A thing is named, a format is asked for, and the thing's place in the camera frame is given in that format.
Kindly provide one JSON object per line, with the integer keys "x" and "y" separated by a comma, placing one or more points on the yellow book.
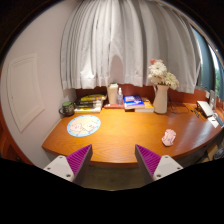
{"x": 93, "y": 97}

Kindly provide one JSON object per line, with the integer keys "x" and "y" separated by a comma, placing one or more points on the white flower bouquet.
{"x": 161, "y": 75}

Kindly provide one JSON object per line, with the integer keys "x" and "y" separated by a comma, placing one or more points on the white electronic device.
{"x": 205, "y": 108}

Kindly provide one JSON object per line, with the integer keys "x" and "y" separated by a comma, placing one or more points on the orange book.
{"x": 148, "y": 106}

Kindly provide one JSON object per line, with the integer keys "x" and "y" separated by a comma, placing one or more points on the blue book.
{"x": 133, "y": 101}

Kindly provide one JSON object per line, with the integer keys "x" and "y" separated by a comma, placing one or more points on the round cartoon-print mouse pad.
{"x": 83, "y": 125}

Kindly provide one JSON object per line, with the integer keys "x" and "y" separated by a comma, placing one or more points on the green mug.
{"x": 67, "y": 108}

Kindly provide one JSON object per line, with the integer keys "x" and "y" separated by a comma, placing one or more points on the dark-framed window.
{"x": 208, "y": 66}

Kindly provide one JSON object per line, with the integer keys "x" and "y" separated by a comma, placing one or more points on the white rectangular card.
{"x": 216, "y": 121}

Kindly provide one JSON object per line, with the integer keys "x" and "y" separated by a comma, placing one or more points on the white curtain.
{"x": 126, "y": 40}

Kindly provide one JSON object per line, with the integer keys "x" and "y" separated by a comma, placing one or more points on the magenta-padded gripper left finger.
{"x": 78, "y": 160}

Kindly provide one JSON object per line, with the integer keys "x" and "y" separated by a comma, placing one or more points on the white plastic container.
{"x": 112, "y": 93}

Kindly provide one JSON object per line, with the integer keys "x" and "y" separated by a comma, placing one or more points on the white ceramic vase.
{"x": 160, "y": 99}

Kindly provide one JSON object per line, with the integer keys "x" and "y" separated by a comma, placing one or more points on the red notebook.
{"x": 113, "y": 106}

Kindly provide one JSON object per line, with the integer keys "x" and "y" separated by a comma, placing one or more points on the black book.
{"x": 87, "y": 104}

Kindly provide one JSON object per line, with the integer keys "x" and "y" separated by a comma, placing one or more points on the pink computer mouse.
{"x": 169, "y": 137}

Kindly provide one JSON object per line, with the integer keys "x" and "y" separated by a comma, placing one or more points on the white book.
{"x": 87, "y": 110}

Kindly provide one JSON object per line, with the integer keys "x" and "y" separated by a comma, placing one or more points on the clear sanitizer bottle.
{"x": 120, "y": 97}

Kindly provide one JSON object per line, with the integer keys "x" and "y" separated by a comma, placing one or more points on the white wall panel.
{"x": 23, "y": 90}

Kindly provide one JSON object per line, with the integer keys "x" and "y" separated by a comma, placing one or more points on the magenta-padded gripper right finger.
{"x": 149, "y": 160}

